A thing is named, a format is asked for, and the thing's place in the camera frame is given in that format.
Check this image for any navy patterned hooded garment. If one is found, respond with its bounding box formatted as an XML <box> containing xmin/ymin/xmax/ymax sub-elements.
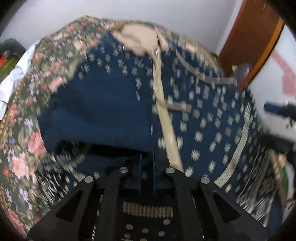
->
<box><xmin>38</xmin><ymin>25</ymin><xmax>282</xmax><ymax>233</ymax></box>

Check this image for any green floral bedspread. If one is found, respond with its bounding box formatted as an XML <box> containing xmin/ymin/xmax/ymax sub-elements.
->
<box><xmin>0</xmin><ymin>15</ymin><xmax>287</xmax><ymax>237</ymax></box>

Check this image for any brown wooden door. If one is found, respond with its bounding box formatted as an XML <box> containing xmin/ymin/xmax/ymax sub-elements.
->
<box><xmin>218</xmin><ymin>0</ymin><xmax>285</xmax><ymax>90</ymax></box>

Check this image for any white pillow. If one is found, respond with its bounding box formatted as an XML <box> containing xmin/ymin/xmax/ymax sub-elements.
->
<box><xmin>1</xmin><ymin>40</ymin><xmax>40</xmax><ymax>120</ymax></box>

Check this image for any grey plush toy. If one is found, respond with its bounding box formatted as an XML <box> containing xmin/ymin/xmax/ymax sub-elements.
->
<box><xmin>0</xmin><ymin>38</ymin><xmax>26</xmax><ymax>58</ymax></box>

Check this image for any wall mirror wooden frame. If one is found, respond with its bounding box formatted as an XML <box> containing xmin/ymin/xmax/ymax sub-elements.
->
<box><xmin>249</xmin><ymin>26</ymin><xmax>295</xmax><ymax>100</ymax></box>

